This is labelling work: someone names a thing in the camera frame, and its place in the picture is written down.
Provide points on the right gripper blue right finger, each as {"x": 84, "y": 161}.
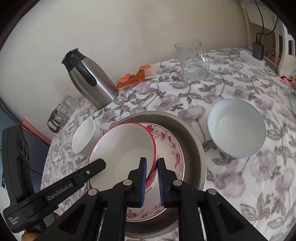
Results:
{"x": 202, "y": 215}

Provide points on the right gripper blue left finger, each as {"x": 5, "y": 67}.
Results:
{"x": 101, "y": 215}

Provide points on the strawberry pattern red-rim bowl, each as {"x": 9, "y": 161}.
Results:
{"x": 121, "y": 148}

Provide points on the white squarish ceramic bowl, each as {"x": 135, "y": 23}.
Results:
{"x": 84, "y": 138}

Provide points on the pale blue-white round bowl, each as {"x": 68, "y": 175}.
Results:
{"x": 236, "y": 127}

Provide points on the person's left hand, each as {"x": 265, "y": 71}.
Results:
{"x": 31, "y": 236}

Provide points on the large stainless steel plate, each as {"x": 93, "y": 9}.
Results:
{"x": 195, "y": 170}

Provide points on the floral grey white tablecloth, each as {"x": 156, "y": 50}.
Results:
{"x": 261, "y": 187}

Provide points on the floral pink rimmed plate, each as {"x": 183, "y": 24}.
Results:
{"x": 169, "y": 149}

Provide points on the small clear drinking glass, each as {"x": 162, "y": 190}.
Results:
{"x": 64, "y": 112}

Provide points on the stainless steel thermos jug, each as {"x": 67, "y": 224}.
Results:
{"x": 90, "y": 79}

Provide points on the orange snack packet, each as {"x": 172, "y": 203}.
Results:
{"x": 126, "y": 80}
{"x": 147, "y": 71}

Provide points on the smartphone on stand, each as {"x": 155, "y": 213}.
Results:
{"x": 292, "y": 96}

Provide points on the large clear glass mug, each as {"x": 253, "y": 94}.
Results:
{"x": 193, "y": 60}

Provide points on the white power strip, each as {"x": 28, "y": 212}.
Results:
{"x": 246, "y": 55}

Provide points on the black charger plug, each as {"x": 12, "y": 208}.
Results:
{"x": 258, "y": 50}

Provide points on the white wooden chair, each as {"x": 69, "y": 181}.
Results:
{"x": 279, "y": 45}

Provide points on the glass coffee pot black handle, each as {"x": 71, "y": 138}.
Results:
{"x": 55, "y": 121}

